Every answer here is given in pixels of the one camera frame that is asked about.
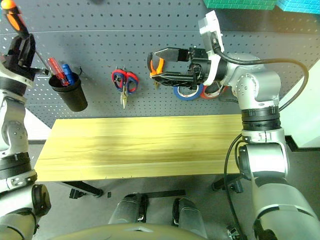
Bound black table foot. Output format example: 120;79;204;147
58;181;103;199
211;174;245;194

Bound blue brick-patterned box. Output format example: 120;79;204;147
276;0;320;13

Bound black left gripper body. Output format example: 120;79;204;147
0;36;26;73

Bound black bracket with silver fitting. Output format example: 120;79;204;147
226;224;247;240

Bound olive rounded cover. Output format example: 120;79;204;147
37;223;208;240

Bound orange-handled pliers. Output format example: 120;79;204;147
146;51;166;90

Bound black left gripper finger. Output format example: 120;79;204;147
17;65;50;76
19;33;37;67

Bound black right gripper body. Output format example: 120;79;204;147
177;46;213;90

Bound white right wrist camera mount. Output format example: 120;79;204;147
198;10;225;85

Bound grey perforated pegboard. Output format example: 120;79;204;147
0;0;320;128

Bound black plastic cup holder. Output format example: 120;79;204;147
48;72;89;112

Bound red tape roll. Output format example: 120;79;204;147
199;83;230;100

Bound blue-handled screwdriver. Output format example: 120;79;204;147
61;63;75;85

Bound red-handled scissors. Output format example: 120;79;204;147
112;69;140;110

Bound blue tape roll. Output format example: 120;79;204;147
173;83;205;102

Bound dark grey rounded shell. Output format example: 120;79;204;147
107;192;148;225
172;196;208;238

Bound orange and black screwdriver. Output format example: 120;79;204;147
1;0;51;75

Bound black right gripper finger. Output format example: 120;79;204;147
150;72;195;88
152;47;180;64

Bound dark blue-handled scissors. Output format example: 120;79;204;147
111;69;139;110

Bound green brick-patterned box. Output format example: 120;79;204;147
202;0;278;11

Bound red clear-handled screwdriver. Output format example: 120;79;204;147
47;57;70;87

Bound black table crossbar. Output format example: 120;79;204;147
139;189;186;198

